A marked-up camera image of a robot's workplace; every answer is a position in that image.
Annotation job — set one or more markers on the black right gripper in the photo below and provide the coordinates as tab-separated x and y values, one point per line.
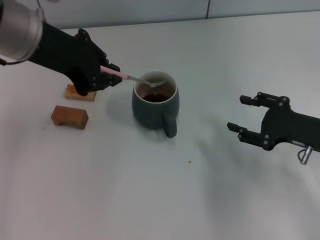
290	127

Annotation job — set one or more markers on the dark coffee liquid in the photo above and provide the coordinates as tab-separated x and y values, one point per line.
155	98

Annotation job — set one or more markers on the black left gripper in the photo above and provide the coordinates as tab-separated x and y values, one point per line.
70	57

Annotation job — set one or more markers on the light wooden grooved block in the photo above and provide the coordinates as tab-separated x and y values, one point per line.
71	93

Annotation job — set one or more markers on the dark brown wooden block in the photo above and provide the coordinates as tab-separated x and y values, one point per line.
72	117

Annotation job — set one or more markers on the grey ceramic mug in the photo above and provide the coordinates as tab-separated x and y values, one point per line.
150	115

